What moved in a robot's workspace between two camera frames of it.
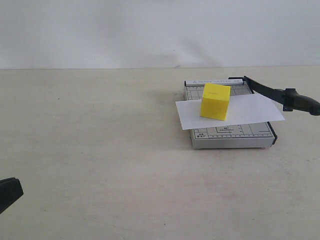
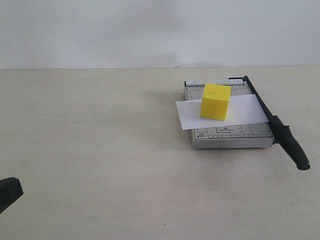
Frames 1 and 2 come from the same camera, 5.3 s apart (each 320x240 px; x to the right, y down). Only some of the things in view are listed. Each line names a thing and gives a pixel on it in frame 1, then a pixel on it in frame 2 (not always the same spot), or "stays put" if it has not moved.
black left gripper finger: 10,189 stays put
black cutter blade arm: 290,98 to 282,133
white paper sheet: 243,109 stays put
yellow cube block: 215,101 stays put
